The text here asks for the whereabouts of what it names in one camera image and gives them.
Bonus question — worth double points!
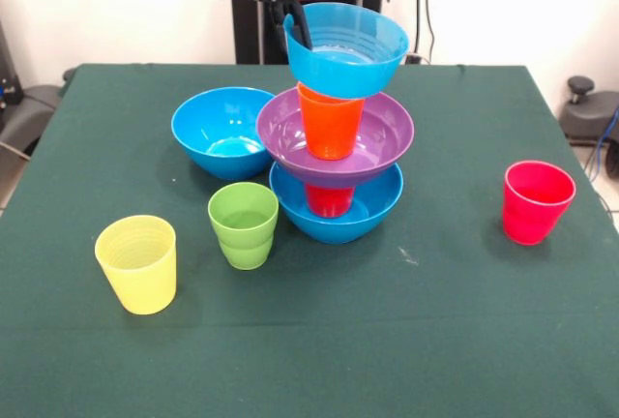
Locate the pink plastic cup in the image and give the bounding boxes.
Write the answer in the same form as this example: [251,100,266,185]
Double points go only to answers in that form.
[501,160,577,247]

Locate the dark green tablecloth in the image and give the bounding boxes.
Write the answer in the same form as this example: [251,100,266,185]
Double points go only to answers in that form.
[0,63,619,418]

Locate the purple plastic bowl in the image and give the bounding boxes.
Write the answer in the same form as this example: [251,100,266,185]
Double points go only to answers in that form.
[256,86,416,190]

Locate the large blue plastic bowl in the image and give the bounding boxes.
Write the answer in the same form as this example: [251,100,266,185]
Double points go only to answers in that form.
[269,160,405,245]
[171,86,277,181]

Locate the dark grey machine foot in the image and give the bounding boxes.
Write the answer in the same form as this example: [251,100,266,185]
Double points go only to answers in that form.
[0,83,64,158]
[560,75,619,146]

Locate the yellow plastic cup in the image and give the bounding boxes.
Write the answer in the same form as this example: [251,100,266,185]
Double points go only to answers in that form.
[94,215,178,315]

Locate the small patterned blue bowl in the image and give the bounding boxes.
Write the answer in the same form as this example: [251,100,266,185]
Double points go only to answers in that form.
[282,2,411,100]

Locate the black cable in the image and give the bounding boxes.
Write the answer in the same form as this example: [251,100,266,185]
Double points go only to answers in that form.
[405,0,436,65]

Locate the green plastic cup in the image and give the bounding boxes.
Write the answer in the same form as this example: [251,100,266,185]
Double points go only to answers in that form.
[218,236,276,271]
[207,182,280,248]

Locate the orange plastic cup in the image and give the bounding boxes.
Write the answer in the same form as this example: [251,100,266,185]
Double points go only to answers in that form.
[296,81,367,162]

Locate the red plastic cup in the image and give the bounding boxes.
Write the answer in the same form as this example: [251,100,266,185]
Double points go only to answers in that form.
[304,183,354,219]

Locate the blue cable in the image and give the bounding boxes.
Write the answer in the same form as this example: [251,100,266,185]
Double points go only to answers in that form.
[587,107,619,182]

